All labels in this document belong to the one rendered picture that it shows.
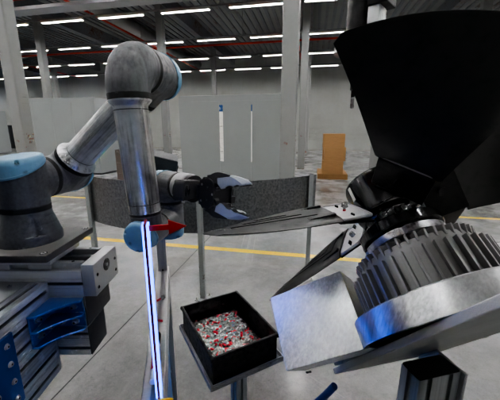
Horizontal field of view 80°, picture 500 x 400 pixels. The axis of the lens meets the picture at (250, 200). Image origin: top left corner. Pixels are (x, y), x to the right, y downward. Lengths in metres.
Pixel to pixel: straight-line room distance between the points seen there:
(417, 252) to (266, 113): 6.12
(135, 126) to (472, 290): 0.66
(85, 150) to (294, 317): 0.71
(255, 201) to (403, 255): 1.94
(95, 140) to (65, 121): 9.82
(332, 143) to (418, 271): 8.08
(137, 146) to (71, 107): 9.88
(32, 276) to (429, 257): 0.90
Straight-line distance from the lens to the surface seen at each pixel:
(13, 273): 1.00
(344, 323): 0.56
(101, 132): 0.93
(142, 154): 0.73
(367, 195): 0.59
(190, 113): 6.98
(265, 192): 2.37
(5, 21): 7.31
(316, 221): 0.51
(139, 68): 0.75
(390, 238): 0.54
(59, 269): 0.94
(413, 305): 0.45
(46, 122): 11.23
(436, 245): 0.49
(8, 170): 0.93
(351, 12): 0.58
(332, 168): 8.59
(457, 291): 0.45
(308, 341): 0.58
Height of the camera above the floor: 1.33
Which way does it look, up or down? 13 degrees down
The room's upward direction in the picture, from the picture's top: straight up
